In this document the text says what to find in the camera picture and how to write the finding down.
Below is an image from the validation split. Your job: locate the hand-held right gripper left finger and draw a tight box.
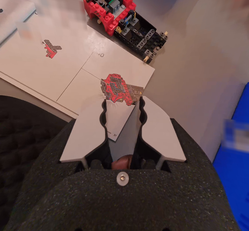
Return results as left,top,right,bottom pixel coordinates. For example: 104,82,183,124
59,99,109,163

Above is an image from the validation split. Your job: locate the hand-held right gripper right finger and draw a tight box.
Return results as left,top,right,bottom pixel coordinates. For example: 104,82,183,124
139,96,187,169

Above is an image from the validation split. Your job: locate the red and black lego car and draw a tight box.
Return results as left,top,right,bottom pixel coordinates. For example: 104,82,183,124
83,0,168,64

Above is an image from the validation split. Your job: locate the lego instruction booklet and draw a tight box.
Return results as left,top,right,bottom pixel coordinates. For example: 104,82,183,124
0,0,155,142

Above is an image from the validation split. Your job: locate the person's right hand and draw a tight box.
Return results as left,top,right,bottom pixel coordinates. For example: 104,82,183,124
111,155,133,170

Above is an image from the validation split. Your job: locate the blue storage bin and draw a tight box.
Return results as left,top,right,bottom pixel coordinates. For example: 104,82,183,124
213,82,249,231

